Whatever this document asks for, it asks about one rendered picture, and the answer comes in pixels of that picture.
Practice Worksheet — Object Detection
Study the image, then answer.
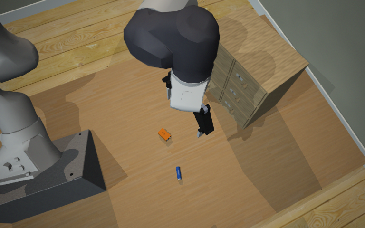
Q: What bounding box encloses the light wooden drawer front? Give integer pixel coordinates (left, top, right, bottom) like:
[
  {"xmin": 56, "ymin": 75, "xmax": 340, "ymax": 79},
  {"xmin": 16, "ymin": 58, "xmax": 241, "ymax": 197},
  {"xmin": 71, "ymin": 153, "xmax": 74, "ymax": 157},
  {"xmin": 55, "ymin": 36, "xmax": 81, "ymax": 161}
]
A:
[
  {"xmin": 211, "ymin": 62, "xmax": 228, "ymax": 89},
  {"xmin": 207, "ymin": 78, "xmax": 223, "ymax": 101},
  {"xmin": 220, "ymin": 92, "xmax": 249, "ymax": 127},
  {"xmin": 230, "ymin": 62, "xmax": 266, "ymax": 106},
  {"xmin": 225, "ymin": 79, "xmax": 257, "ymax": 118},
  {"xmin": 215, "ymin": 44, "xmax": 234, "ymax": 74}
]

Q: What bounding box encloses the orange nine-volt battery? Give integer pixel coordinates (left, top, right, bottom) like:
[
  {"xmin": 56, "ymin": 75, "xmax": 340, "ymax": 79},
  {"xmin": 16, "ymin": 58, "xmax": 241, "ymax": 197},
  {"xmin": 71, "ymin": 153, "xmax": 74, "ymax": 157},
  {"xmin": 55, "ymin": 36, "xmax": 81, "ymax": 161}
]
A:
[{"xmin": 158, "ymin": 128, "xmax": 171, "ymax": 141}]

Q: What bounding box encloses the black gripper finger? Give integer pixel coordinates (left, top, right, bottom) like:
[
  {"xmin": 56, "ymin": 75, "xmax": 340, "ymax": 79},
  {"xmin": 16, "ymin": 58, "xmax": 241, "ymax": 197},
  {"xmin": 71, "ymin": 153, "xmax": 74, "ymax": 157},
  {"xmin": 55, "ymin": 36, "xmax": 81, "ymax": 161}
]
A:
[
  {"xmin": 162, "ymin": 71, "xmax": 172, "ymax": 100},
  {"xmin": 193, "ymin": 103, "xmax": 214, "ymax": 138}
]

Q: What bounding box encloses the small wooden chest of drawers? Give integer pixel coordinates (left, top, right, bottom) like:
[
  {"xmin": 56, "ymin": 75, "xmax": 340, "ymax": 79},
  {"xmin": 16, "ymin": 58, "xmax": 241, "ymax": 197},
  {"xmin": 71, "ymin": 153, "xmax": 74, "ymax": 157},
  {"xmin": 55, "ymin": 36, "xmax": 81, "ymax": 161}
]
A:
[{"xmin": 211, "ymin": 4, "xmax": 309, "ymax": 130}]

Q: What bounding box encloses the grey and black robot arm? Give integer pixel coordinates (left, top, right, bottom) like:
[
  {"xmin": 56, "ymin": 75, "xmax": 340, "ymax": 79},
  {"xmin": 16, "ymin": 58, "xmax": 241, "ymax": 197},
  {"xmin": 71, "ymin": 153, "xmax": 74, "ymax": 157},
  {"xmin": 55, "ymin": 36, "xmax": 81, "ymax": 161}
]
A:
[{"xmin": 0, "ymin": 0, "xmax": 220, "ymax": 185}]

